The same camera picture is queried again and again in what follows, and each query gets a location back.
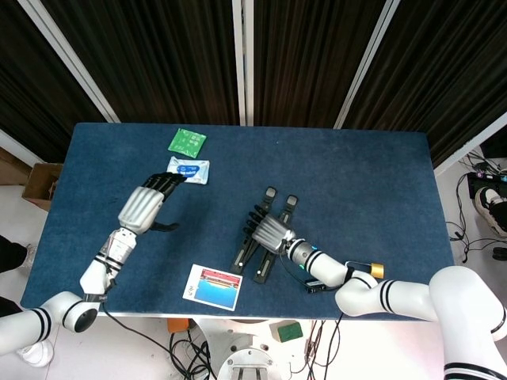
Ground white partition frame post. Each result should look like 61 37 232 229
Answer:
433 112 507 176
334 0 401 130
17 0 120 124
0 128 45 168
231 0 254 127

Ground green sachet packet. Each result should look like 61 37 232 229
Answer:
167 128 208 158

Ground black electronics box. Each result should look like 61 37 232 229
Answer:
467 172 507 199

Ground black floor cable bundle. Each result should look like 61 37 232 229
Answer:
169 330 218 380

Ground thin black floor cables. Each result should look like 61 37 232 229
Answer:
446 152 507 264

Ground black trouser leg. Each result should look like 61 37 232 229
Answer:
0 235 29 275

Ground white blue wet wipes pack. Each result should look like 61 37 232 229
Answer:
166 155 211 186

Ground black white sneaker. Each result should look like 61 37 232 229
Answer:
474 187 507 238

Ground brown cardboard box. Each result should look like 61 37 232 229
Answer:
21 161 63 211

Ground dark pleated curtain panel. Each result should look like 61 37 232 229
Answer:
344 0 507 167
39 0 241 126
0 0 108 154
253 0 387 128

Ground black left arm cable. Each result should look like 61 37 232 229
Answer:
101 276 175 357

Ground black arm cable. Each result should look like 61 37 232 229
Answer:
101 276 175 357
279 239 354 295

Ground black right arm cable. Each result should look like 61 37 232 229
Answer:
279 239 354 295

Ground green topped wooden block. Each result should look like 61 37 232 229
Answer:
269 321 304 344

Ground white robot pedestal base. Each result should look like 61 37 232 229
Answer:
193 318 314 380

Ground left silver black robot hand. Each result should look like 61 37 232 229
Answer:
117 170 188 235

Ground blue felt table cover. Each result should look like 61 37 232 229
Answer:
20 122 467 322

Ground orange box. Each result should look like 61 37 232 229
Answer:
166 318 191 334

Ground picture postcard with blue image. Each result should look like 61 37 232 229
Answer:
182 264 243 312

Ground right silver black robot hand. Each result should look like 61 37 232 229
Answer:
242 203 297 254

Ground black cylindrical capacitor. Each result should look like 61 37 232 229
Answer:
304 279 337 295

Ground black folding stand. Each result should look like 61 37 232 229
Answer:
229 186 300 284

